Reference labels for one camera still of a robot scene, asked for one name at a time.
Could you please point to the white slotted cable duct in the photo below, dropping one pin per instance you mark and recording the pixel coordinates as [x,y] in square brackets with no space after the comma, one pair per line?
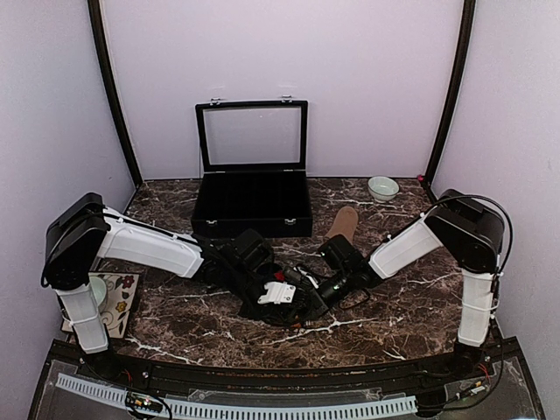
[232,406]

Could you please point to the left black frame post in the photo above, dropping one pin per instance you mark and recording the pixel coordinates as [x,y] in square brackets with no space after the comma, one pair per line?
[109,82]

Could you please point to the black display case glass lid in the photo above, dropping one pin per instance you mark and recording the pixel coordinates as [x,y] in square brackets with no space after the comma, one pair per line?
[253,156]

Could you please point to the right black frame post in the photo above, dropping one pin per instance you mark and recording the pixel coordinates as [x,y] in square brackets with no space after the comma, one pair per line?
[452,95]

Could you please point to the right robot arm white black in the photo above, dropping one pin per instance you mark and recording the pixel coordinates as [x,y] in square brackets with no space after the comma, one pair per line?
[472,232]

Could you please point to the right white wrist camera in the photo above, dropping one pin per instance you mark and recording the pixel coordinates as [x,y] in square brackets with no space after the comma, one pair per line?
[308,276]

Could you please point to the tan brown sock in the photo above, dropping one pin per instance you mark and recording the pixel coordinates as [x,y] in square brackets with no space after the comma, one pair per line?
[345,223]

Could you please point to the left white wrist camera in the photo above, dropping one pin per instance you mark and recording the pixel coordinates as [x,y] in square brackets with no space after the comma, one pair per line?
[277,293]

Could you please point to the green circuit board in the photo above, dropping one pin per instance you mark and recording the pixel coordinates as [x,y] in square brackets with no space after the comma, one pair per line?
[141,403]

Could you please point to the black frame post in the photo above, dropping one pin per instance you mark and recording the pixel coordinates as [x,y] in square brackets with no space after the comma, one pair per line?
[452,95]
[109,82]

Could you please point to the pale green bowl at back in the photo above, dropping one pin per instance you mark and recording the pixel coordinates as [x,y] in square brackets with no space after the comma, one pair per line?
[382,189]

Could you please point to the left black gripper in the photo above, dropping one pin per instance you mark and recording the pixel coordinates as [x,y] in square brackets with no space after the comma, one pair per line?
[245,308]

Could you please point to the argyle red orange black sock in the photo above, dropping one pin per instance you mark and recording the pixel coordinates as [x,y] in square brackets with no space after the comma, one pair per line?
[280,277]

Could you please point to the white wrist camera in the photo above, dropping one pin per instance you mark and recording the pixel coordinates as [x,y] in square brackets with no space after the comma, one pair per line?
[277,293]
[308,276]

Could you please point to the black front rail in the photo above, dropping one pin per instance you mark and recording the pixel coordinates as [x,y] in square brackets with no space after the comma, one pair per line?
[420,375]

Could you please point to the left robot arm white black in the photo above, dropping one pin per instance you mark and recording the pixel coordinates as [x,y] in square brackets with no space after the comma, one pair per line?
[88,230]

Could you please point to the floral patterned mat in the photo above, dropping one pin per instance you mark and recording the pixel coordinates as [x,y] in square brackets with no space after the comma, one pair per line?
[121,293]

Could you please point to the pale green bowl on mat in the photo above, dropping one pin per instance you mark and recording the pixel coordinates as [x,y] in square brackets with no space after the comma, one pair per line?
[101,291]

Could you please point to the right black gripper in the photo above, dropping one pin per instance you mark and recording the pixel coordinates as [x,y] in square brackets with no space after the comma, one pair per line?
[317,304]

